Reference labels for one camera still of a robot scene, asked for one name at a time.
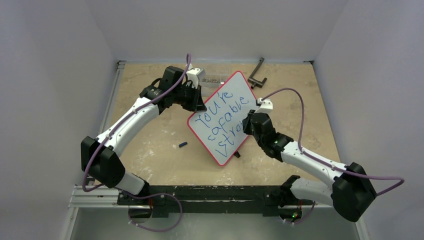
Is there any black metal bracket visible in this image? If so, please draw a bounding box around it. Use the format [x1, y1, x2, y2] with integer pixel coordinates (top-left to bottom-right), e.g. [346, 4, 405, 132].
[247, 57, 269, 90]

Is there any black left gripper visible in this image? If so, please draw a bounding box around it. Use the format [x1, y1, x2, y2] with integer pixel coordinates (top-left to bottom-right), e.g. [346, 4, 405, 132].
[172, 82, 205, 112]

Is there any pink framed whiteboard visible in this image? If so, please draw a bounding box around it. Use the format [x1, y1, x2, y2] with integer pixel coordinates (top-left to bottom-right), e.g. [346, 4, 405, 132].
[187, 71, 258, 166]

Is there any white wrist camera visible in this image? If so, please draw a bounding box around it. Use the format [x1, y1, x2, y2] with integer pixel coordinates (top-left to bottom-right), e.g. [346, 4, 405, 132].
[255, 97, 273, 115]
[185, 68, 206, 89]

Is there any clear plastic screw box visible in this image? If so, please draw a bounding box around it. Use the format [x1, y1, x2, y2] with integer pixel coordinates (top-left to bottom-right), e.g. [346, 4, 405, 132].
[199, 62, 231, 89]

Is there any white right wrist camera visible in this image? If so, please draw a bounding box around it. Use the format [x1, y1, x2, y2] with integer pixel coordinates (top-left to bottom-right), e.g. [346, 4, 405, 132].
[255, 97, 273, 115]

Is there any black whiteboard clip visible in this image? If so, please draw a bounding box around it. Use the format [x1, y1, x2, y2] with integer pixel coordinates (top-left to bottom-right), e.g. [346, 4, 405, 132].
[233, 151, 241, 158]

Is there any blue marker cap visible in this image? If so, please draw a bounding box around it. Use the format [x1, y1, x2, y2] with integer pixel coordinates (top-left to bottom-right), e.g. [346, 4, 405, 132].
[178, 142, 188, 148]

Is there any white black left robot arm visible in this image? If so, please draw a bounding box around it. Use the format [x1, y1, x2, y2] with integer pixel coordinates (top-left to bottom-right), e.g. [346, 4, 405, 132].
[80, 64, 207, 205]

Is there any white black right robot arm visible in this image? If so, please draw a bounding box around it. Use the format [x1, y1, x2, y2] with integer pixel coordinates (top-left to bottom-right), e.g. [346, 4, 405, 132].
[242, 110, 377, 222]

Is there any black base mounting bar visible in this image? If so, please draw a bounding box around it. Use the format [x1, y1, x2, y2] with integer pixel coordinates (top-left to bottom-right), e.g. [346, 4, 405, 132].
[117, 185, 313, 218]

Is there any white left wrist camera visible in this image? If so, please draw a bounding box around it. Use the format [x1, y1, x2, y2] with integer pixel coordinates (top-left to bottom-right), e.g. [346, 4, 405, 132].
[185, 68, 206, 89]

